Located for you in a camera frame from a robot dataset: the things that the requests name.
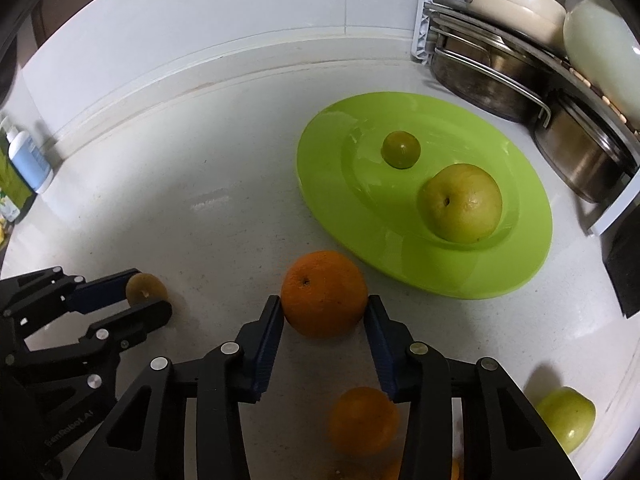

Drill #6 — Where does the green plate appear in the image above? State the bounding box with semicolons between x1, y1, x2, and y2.
296;91;553;301

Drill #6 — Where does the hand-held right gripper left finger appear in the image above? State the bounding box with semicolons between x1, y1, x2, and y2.
65;295;287;480

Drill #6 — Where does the white ceramic pot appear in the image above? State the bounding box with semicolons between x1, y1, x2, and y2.
563;0;640;117

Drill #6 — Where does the cream saucepan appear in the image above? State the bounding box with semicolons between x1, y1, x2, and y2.
432;0;568;52

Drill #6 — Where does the green dish soap bottle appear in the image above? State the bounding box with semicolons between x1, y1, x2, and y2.
0;130;37;224

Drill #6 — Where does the steel pot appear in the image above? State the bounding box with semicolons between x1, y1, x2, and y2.
532;95;638;204
431;30;551;123

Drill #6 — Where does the white and blue bottle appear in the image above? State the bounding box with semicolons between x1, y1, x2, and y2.
0;116;54;195

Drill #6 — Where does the large orange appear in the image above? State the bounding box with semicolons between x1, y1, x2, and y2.
280;251;369;339

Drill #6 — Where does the wooden bead trivet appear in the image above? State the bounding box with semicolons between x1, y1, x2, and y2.
570;60;640;136

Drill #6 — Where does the large yellow-green pear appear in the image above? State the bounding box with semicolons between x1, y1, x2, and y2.
417;163;503;244

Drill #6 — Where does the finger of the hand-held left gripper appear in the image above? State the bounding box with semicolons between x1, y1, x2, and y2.
0;267;138;343
20;299;174;398

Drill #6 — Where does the white pot rack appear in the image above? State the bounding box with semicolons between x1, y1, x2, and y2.
411;0;640;237

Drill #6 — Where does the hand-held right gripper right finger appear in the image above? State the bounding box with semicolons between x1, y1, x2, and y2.
364;295;583;480

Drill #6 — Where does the small green tangerine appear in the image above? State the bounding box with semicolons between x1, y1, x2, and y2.
381;130;421;169

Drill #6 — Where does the small brown fruit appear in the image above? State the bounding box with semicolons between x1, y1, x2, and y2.
125;272;168;307

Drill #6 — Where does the green apple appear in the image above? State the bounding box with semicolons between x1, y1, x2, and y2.
535;386;597;455

